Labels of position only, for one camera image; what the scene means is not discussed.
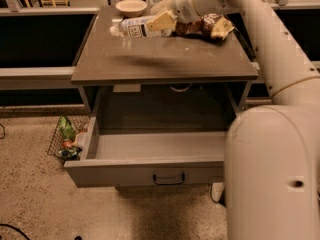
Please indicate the grey cabinet with top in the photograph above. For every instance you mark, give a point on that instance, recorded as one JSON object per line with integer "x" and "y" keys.
{"x": 108, "y": 60}

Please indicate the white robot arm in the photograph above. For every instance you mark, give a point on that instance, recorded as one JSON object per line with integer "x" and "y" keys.
{"x": 272, "y": 152}

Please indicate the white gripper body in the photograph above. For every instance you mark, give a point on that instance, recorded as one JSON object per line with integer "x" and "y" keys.
{"x": 181, "y": 4}

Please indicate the wire basket with items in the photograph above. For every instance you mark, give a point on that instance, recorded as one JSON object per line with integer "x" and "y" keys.
{"x": 63, "y": 144}

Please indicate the open grey top drawer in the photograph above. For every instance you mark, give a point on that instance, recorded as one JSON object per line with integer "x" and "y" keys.
{"x": 155, "y": 130}

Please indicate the brown yellow chip bag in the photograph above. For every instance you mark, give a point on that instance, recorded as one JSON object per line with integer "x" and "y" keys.
{"x": 213, "y": 26}

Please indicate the clear plastic water bottle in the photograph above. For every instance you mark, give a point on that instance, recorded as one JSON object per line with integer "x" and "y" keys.
{"x": 132, "y": 28}

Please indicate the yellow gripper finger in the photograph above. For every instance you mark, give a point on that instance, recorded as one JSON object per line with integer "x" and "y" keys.
{"x": 161, "y": 6}
{"x": 161, "y": 21}

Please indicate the beige bowl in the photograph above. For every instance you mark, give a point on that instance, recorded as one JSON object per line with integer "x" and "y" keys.
{"x": 131, "y": 8}

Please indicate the black drawer handle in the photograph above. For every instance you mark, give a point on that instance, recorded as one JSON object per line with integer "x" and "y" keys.
{"x": 169, "y": 180}

